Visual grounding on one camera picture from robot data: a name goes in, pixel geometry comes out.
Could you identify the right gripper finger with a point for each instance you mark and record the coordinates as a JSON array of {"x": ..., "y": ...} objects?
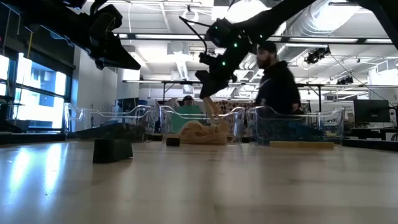
[{"x": 213, "y": 84}]

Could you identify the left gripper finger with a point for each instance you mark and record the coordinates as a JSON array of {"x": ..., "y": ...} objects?
[{"x": 121, "y": 59}]

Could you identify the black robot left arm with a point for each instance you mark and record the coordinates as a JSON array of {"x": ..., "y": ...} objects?
[{"x": 46, "y": 18}]

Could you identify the patterned hanging cloth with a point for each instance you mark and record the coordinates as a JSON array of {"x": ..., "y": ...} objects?
[{"x": 230, "y": 105}]

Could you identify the person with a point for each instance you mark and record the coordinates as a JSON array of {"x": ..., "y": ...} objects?
[
  {"x": 186, "y": 112},
  {"x": 276, "y": 87}
]

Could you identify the round white pendant lamp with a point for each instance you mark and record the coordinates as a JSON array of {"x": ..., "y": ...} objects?
[{"x": 194, "y": 14}]

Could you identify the pale hanging cloth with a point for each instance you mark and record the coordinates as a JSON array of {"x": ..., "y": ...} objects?
[{"x": 171, "y": 104}]

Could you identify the long ceiling light bar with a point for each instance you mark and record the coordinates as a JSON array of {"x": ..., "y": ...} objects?
[{"x": 171, "y": 36}]

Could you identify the clear plastic basket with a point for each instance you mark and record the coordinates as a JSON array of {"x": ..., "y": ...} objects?
[
  {"x": 335, "y": 119},
  {"x": 71, "y": 115},
  {"x": 166, "y": 116}
]

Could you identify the large room window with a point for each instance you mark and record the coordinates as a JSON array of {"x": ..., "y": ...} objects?
[{"x": 37, "y": 93}]

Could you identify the black ceiling spotlight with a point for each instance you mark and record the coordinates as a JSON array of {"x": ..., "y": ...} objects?
[
  {"x": 317, "y": 55},
  {"x": 345, "y": 81}
]

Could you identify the black computer monitor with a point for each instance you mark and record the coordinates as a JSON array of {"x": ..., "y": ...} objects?
[{"x": 371, "y": 110}]

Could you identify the silver ventilation duct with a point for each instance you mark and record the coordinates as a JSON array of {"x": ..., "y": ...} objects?
[{"x": 314, "y": 18}]

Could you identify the black metal rack frame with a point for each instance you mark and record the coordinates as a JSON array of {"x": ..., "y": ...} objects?
[{"x": 319, "y": 96}]

